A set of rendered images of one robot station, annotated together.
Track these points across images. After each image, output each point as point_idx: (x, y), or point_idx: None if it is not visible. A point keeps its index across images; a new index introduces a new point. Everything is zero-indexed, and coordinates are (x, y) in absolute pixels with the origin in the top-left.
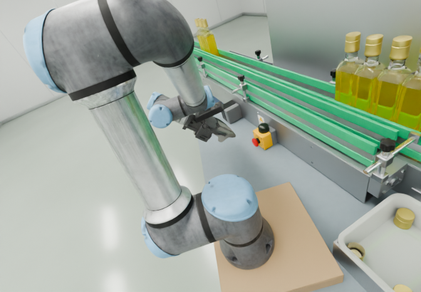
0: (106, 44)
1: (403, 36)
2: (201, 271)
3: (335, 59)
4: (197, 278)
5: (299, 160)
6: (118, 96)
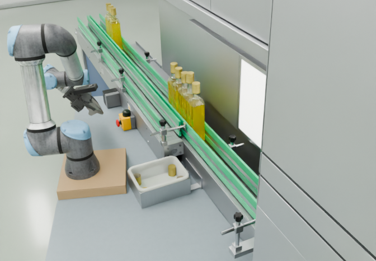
0: (39, 45)
1: (186, 71)
2: (43, 251)
3: None
4: (37, 257)
5: (143, 141)
6: (36, 64)
